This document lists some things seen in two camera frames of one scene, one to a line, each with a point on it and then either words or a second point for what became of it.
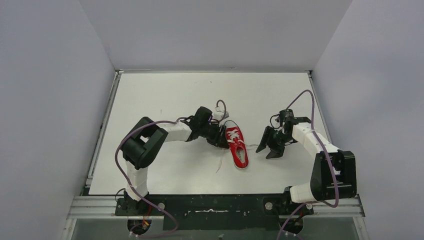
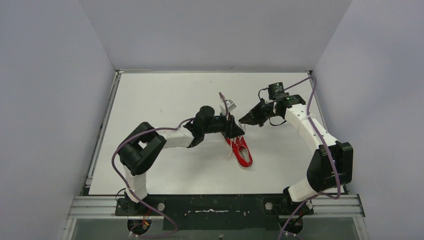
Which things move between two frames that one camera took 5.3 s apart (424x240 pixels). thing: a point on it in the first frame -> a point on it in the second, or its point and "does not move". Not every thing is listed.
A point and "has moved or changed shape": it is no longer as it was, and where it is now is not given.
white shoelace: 233,134 has moved or changed shape
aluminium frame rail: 343,203 does not move
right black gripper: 276,151 -> 251,118
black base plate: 213,212 does not move
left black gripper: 218,136 -> 230,124
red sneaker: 237,144 has moved or changed shape
